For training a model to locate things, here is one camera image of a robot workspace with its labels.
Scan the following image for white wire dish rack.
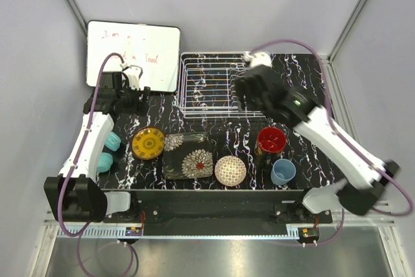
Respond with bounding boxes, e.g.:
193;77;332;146
176;52;263;119

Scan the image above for red white patterned bowl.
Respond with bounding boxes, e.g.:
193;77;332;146
214;156;246;187

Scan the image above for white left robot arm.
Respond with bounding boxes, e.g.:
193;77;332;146
43;67;150;223

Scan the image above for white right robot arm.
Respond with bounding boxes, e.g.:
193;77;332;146
233;65;400;223

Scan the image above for teal cat ear headphones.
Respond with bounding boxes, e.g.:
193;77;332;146
63;129;123;174

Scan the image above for red black mug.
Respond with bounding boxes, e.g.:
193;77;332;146
254;126;287;170

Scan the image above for yellow patterned small plate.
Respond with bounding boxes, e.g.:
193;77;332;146
130;126;165;160

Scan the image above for white whiteboard with red writing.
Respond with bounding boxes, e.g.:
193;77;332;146
86;21;181;93

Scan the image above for light blue plastic cup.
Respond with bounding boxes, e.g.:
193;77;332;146
270;158;296;186

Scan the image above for black floral square plate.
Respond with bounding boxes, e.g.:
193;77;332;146
163;132;213;180

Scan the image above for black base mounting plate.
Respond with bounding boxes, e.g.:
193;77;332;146
104;198;333;224

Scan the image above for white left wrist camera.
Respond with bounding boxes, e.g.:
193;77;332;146
121;62;143;90

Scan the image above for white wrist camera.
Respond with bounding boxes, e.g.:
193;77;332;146
243;51;272;68
121;62;143;90

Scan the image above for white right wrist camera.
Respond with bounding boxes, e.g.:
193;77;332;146
243;51;272;68

